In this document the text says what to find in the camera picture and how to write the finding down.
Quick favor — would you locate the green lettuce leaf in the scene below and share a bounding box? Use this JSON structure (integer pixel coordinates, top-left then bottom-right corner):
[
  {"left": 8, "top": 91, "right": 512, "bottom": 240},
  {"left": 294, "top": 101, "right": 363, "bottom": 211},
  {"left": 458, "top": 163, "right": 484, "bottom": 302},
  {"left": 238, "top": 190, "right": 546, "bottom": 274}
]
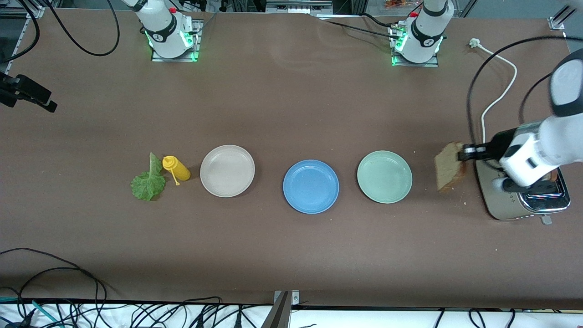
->
[{"left": 130, "top": 153, "right": 167, "bottom": 201}]

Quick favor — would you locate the yellow mustard squeeze bottle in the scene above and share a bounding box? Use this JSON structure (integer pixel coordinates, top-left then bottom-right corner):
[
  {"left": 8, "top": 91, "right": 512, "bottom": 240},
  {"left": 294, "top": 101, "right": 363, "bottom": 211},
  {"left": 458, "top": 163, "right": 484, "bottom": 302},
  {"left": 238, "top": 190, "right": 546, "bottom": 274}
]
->
[{"left": 162, "top": 155, "right": 191, "bottom": 186}]

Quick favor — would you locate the green round plate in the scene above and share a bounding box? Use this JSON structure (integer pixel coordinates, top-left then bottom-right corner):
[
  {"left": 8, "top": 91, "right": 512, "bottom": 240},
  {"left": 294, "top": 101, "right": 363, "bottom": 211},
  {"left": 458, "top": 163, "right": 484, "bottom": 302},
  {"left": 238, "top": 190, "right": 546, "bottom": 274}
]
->
[{"left": 357, "top": 150, "right": 413, "bottom": 204}]

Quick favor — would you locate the blue round plate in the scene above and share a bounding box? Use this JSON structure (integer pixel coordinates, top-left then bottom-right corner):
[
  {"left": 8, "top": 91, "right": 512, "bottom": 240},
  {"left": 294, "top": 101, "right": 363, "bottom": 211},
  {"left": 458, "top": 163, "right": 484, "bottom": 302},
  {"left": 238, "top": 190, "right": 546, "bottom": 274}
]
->
[{"left": 283, "top": 159, "right": 340, "bottom": 215}]

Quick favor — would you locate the white round plate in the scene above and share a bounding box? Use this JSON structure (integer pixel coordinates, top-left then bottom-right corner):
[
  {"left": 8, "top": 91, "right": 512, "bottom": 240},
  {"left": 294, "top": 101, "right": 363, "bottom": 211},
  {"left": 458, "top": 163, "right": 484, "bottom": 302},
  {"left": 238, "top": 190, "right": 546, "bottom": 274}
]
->
[{"left": 200, "top": 145, "right": 256, "bottom": 198}]

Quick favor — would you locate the beige chrome toaster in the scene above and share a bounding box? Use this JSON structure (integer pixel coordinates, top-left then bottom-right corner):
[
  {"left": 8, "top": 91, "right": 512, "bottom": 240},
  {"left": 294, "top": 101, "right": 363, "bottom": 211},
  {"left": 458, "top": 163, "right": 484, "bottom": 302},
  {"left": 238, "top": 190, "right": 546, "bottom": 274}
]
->
[{"left": 476, "top": 135, "right": 571, "bottom": 226}]

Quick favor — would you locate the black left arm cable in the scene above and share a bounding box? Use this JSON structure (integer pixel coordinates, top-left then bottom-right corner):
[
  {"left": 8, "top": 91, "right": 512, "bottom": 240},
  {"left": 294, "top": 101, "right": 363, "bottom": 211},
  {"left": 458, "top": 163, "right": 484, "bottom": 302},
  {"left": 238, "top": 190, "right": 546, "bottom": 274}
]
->
[
  {"left": 466, "top": 36, "right": 583, "bottom": 149},
  {"left": 519, "top": 72, "right": 554, "bottom": 113}
]

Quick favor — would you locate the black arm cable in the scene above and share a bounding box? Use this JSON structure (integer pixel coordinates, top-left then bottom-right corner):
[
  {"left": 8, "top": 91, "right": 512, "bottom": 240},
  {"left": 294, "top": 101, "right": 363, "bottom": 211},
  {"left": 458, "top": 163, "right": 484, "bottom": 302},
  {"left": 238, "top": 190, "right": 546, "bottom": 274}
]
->
[
  {"left": 519, "top": 72, "right": 554, "bottom": 113},
  {"left": 466, "top": 36, "right": 583, "bottom": 149},
  {"left": 0, "top": 0, "right": 41, "bottom": 63},
  {"left": 43, "top": 0, "right": 120, "bottom": 57}
]

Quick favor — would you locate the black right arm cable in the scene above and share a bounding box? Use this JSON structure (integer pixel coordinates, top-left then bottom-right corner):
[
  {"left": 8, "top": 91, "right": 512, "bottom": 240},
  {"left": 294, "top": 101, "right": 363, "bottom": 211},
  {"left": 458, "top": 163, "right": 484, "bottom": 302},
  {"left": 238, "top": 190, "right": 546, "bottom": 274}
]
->
[
  {"left": 43, "top": 0, "right": 120, "bottom": 57},
  {"left": 0, "top": 0, "right": 41, "bottom": 63}
]

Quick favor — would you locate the white toaster power cable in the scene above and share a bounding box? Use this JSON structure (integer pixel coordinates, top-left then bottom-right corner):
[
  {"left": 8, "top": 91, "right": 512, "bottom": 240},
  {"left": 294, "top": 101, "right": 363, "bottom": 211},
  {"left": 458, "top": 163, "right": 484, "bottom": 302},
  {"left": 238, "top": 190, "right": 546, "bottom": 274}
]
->
[{"left": 469, "top": 38, "right": 518, "bottom": 153}]

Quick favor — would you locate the metal corner bracket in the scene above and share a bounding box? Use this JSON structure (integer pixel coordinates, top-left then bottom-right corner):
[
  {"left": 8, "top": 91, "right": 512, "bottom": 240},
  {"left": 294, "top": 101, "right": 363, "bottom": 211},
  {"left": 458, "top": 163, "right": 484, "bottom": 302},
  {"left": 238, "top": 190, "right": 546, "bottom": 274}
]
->
[
  {"left": 549, "top": 0, "right": 583, "bottom": 31},
  {"left": 273, "top": 290, "right": 300, "bottom": 307}
]

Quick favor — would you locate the teal cable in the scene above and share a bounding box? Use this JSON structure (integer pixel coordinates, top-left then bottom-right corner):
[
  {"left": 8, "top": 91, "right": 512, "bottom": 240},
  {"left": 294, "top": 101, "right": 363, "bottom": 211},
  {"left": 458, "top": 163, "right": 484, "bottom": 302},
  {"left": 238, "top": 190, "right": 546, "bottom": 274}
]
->
[{"left": 0, "top": 296, "right": 62, "bottom": 328}]

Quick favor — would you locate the grey metal rail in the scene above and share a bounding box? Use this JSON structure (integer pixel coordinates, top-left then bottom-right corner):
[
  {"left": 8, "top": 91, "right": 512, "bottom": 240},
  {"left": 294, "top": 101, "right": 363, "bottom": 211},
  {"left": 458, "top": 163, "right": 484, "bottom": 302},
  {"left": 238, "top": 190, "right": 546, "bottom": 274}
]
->
[{"left": 266, "top": 0, "right": 334, "bottom": 15}]

